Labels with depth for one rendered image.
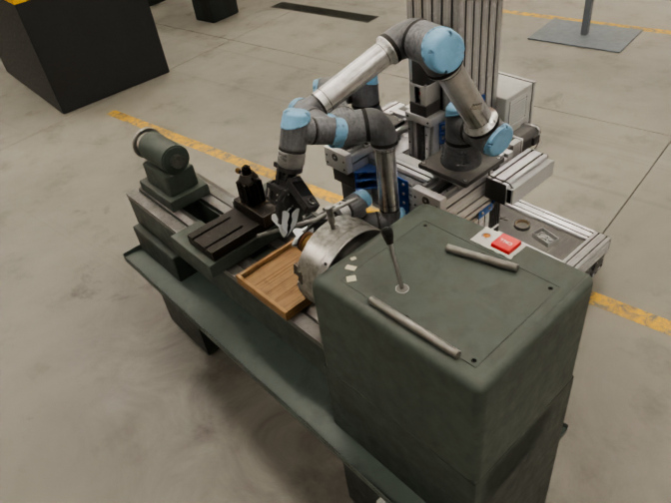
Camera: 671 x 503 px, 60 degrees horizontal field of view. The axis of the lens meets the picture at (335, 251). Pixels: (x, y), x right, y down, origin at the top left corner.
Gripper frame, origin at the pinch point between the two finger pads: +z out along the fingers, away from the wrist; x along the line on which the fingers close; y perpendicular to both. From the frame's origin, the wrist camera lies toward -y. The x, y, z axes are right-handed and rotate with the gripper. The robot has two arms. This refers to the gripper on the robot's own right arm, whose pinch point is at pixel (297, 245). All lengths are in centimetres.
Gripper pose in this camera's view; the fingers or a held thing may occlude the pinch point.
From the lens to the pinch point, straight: 202.3
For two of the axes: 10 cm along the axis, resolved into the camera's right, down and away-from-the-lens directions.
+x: -1.1, -7.7, -6.3
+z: -7.4, 4.9, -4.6
